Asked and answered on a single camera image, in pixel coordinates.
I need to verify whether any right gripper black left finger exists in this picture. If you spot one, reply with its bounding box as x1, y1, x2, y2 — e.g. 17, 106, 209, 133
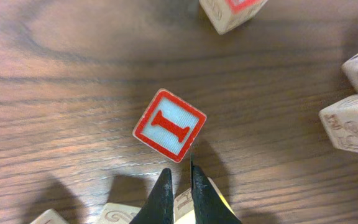
130, 168, 173, 224

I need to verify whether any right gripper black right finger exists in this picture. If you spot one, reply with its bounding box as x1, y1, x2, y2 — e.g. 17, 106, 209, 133
190, 154, 242, 224

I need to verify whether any blue L block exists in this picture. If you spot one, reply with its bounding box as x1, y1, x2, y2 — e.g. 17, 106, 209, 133
95, 203, 140, 224

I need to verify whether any red I block upper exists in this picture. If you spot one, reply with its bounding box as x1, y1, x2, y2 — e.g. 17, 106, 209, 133
132, 88, 207, 163

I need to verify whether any red I block beside L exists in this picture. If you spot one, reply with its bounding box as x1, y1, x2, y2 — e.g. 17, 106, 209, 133
30, 208, 69, 224

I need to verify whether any green Z block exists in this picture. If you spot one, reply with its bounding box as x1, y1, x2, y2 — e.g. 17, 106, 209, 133
319, 94, 358, 153

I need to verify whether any red block far top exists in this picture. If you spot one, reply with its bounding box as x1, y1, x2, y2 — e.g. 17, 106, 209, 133
199, 0, 268, 35

